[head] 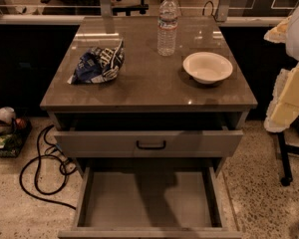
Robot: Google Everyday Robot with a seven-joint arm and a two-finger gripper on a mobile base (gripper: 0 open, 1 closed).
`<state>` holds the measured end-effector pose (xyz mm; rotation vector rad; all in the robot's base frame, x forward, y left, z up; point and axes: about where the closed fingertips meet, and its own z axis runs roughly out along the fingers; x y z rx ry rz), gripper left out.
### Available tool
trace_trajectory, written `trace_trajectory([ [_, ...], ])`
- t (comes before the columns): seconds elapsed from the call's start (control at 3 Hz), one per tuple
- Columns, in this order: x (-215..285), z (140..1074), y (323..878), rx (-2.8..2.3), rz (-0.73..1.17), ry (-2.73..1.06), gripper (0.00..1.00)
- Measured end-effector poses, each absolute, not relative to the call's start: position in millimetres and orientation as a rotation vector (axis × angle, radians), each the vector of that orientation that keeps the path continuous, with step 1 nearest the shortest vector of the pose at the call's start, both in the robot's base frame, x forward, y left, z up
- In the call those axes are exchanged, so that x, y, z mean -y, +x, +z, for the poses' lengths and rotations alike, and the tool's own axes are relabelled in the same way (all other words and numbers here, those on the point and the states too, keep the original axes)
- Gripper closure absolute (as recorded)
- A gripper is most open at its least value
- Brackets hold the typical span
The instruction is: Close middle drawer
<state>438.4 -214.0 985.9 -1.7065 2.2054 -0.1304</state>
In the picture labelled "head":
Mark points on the blue white chip bag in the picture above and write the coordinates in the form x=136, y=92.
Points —
x=99, y=65

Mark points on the pile of toys on mat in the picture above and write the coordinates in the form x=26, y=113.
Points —
x=14, y=131

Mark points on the grey drawer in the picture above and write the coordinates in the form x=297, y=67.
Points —
x=149, y=204
x=154, y=143

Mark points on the grey top drawer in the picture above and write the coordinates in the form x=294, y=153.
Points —
x=154, y=143

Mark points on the clear plastic water bottle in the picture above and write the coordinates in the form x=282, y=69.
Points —
x=166, y=27

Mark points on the black metal stand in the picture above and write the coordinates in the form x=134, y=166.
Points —
x=285, y=149

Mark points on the grey drawer cabinet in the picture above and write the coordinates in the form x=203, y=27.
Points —
x=151, y=92

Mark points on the white bowl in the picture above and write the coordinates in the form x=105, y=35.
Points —
x=207, y=68

